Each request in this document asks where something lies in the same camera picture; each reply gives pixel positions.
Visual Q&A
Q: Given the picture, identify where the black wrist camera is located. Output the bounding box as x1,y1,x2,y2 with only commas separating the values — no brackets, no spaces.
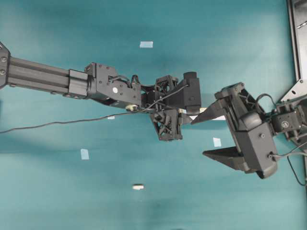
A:
235,111,277,179
165,72,201,115

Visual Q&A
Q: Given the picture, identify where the blue tape marker top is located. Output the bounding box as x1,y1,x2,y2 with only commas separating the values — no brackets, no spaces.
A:
139,41,153,48

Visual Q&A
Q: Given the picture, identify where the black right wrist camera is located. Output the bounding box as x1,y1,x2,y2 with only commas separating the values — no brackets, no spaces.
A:
235,111,277,179

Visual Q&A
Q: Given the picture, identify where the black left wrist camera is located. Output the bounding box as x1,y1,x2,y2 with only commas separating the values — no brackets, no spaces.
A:
165,72,201,115

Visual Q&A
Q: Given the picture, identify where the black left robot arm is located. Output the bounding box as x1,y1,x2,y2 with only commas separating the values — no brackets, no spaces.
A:
0,46,200,141

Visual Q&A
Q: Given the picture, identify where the blue tape marker right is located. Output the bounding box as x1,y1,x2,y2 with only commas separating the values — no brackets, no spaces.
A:
213,138,222,147

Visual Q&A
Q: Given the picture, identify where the black right camera cable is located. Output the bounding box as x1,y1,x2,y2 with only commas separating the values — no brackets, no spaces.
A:
254,93,307,185

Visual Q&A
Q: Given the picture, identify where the blue tape marker left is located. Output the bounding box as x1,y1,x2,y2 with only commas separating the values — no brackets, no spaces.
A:
80,149,90,160

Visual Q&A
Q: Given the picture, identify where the white wooden board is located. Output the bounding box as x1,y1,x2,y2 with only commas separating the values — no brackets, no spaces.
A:
178,107,226,121

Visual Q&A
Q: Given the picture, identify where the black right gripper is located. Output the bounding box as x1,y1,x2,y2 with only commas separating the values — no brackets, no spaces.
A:
191,83,265,173

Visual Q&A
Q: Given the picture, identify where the small white wooden rod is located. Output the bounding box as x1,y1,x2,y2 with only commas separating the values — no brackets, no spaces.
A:
132,184,144,190

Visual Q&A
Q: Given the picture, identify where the black left camera cable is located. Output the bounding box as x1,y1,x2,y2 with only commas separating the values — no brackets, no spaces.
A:
0,85,189,134

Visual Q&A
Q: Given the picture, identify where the black metal frame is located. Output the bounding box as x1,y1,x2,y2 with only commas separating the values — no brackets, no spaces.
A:
281,0,307,101

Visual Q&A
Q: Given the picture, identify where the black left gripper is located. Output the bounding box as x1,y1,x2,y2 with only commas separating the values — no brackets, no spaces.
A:
140,75,189,141

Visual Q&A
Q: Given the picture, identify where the black camera cable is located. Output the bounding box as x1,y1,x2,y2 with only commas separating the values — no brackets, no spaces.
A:
0,85,189,134
254,93,307,185

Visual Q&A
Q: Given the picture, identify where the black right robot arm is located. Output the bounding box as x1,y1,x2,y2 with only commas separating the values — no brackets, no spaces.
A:
192,82,307,179

